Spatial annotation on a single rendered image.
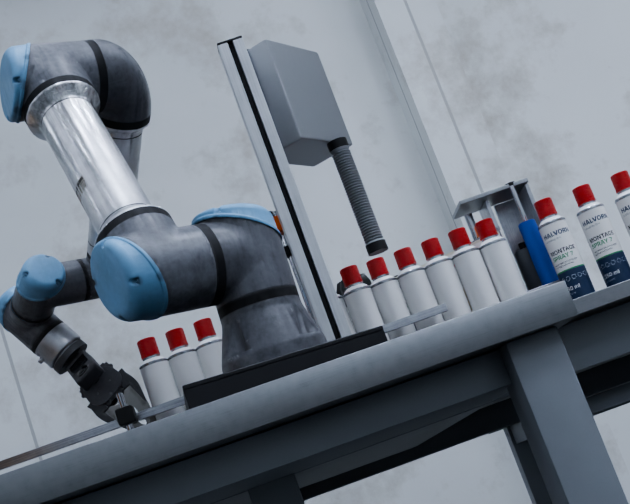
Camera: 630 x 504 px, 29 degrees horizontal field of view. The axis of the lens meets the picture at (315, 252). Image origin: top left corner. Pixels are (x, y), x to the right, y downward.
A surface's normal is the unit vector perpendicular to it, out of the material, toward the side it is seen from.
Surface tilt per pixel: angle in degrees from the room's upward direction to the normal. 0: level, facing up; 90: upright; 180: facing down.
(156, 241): 65
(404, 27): 90
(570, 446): 90
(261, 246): 92
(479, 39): 90
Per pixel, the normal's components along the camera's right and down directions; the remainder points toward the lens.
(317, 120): 0.77, -0.40
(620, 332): 0.00, -0.22
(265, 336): -0.18, -0.46
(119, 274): -0.77, 0.26
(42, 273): 0.34, -0.59
